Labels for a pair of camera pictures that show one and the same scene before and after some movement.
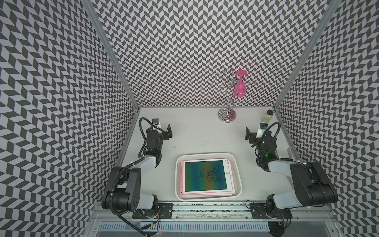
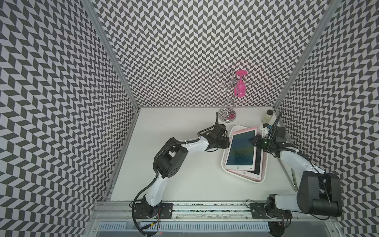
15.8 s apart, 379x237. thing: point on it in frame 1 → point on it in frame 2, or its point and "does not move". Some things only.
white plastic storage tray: (236, 173) → (229, 173)
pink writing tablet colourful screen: (204, 176) → (241, 152)
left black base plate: (165, 211) does not move
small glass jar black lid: (267, 116) does not move
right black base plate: (258, 211) does not move
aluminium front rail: (213, 212) does not move
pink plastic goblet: (240, 88) does not move
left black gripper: (164, 134) → (225, 139)
